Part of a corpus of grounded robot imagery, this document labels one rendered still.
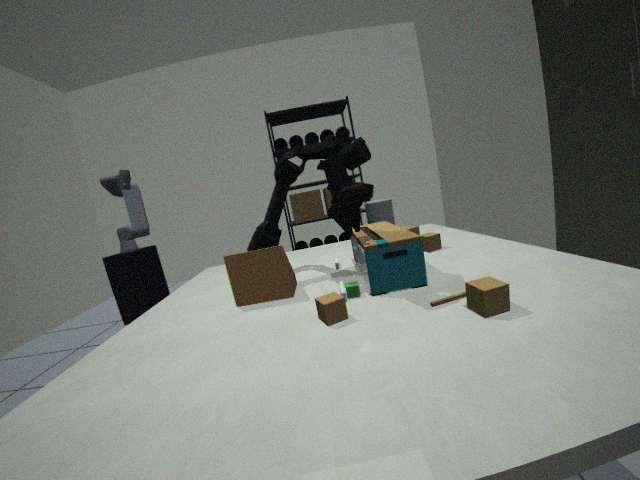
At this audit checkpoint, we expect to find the brown wooden stick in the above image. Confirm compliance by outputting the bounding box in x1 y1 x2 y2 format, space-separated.
431 292 466 307

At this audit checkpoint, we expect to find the green block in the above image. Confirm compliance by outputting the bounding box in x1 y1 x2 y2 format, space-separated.
345 281 361 299

